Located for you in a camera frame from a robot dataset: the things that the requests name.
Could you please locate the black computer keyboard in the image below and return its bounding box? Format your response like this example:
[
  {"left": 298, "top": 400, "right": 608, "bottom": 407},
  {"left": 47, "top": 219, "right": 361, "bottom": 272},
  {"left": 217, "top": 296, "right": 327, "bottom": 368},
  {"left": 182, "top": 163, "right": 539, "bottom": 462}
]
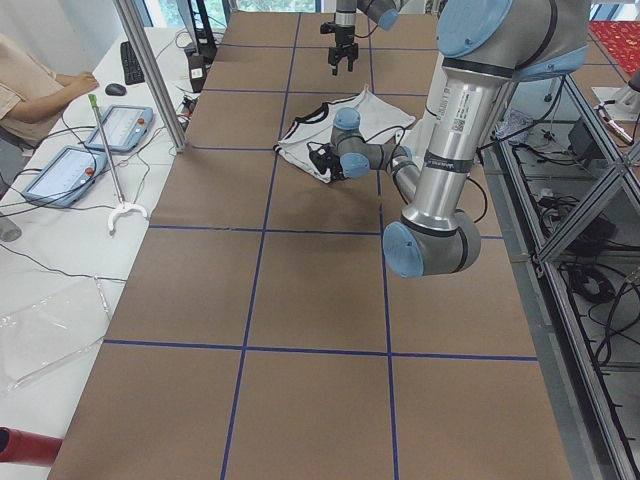
[{"left": 120, "top": 41, "right": 145, "bottom": 85}]

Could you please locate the lower blue teach pendant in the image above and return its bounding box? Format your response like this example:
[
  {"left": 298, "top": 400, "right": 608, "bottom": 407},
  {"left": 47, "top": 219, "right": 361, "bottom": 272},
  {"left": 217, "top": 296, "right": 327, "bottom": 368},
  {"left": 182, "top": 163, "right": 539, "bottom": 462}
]
[{"left": 21, "top": 146, "right": 107, "bottom": 208}]

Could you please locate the aluminium frame post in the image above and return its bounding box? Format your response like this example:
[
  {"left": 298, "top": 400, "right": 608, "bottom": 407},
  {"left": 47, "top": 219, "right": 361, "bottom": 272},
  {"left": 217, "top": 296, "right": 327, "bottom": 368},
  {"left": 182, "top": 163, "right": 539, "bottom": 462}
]
[{"left": 113, "top": 0, "right": 186, "bottom": 153}]

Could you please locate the black computer mouse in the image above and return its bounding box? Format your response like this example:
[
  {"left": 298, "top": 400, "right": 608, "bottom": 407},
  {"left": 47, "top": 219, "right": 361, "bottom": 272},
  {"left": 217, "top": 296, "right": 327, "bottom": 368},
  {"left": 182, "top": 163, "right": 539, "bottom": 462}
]
[{"left": 104, "top": 83, "right": 127, "bottom": 97}]

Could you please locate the patterned cloth rag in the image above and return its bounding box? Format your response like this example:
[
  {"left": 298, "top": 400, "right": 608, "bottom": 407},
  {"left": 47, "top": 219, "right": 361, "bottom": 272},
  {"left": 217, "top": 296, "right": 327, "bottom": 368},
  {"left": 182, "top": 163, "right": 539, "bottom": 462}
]
[{"left": 494, "top": 109, "right": 534, "bottom": 144}]

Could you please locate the upper blue teach pendant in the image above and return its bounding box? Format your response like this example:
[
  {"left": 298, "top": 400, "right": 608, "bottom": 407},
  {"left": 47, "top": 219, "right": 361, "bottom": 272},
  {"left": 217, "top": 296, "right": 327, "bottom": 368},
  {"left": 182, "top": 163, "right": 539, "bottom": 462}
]
[{"left": 101, "top": 105, "right": 154, "bottom": 153}]

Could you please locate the grey cartoon print t-shirt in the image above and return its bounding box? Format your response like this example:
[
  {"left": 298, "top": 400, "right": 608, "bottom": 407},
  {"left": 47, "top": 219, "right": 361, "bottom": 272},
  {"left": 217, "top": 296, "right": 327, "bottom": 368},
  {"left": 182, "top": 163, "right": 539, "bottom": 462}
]
[{"left": 274, "top": 88, "right": 415, "bottom": 183}]

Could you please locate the person's hand on desk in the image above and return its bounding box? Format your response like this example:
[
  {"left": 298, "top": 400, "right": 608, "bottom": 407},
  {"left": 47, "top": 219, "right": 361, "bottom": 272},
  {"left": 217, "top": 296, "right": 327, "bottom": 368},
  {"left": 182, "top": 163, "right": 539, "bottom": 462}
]
[{"left": 58, "top": 72, "right": 100, "bottom": 96}]

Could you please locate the red fire extinguisher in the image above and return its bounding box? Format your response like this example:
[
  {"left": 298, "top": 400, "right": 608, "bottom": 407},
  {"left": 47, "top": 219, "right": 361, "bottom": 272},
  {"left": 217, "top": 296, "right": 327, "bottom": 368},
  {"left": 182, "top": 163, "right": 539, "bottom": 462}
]
[{"left": 1, "top": 427, "right": 63, "bottom": 467}]

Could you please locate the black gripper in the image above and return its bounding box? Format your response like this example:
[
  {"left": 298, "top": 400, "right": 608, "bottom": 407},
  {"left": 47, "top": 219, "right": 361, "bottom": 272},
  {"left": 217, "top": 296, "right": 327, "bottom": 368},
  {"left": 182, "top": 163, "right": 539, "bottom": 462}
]
[
  {"left": 322, "top": 150, "right": 345, "bottom": 181},
  {"left": 328, "top": 24, "right": 359, "bottom": 76}
]

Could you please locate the blue teach pendant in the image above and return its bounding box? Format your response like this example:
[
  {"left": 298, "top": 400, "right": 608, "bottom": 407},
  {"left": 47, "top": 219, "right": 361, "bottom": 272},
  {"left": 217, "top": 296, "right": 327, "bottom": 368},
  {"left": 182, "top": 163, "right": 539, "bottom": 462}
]
[
  {"left": 21, "top": 146, "right": 107, "bottom": 208},
  {"left": 101, "top": 105, "right": 154, "bottom": 153}
]

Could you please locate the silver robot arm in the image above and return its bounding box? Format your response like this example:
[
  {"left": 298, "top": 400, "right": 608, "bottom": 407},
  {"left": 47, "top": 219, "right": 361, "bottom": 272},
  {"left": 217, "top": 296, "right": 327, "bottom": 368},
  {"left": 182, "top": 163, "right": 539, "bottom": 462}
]
[
  {"left": 320, "top": 0, "right": 408, "bottom": 76},
  {"left": 325, "top": 1, "right": 591, "bottom": 278}
]

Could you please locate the clear plastic bag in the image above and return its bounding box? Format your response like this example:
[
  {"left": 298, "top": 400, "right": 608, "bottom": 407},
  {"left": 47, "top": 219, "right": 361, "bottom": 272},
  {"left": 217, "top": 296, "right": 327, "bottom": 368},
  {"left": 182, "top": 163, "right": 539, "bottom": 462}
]
[{"left": 1, "top": 278, "right": 111, "bottom": 396}]

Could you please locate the aluminium frame table side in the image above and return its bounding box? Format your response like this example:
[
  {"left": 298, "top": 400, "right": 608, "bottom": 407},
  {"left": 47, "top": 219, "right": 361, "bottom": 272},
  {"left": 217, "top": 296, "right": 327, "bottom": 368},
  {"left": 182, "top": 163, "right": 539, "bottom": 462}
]
[{"left": 480, "top": 64, "right": 639, "bottom": 479}]

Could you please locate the black monitor on stand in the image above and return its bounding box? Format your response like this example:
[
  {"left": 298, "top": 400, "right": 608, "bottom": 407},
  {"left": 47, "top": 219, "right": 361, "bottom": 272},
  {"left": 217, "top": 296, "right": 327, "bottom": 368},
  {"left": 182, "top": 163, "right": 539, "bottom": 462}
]
[{"left": 187, "top": 0, "right": 218, "bottom": 65}]

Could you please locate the black camera cable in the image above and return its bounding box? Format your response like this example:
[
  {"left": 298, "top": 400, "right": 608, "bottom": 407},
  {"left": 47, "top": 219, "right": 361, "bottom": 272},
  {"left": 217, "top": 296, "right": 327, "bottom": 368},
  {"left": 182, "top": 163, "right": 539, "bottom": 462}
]
[
  {"left": 352, "top": 17, "right": 386, "bottom": 40},
  {"left": 359, "top": 124, "right": 489, "bottom": 224}
]

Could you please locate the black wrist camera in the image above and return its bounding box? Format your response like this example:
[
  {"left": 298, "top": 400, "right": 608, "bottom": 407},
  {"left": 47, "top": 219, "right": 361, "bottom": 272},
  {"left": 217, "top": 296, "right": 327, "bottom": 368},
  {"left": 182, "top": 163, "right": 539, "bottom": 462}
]
[
  {"left": 307, "top": 142, "right": 333, "bottom": 175},
  {"left": 320, "top": 21, "right": 336, "bottom": 35}
]

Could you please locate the reacher grabber stick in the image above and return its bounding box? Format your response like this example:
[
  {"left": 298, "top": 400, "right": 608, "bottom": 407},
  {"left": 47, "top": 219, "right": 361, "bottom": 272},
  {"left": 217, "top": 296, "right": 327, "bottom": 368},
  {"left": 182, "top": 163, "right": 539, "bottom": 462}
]
[{"left": 88, "top": 94, "right": 149, "bottom": 236}]

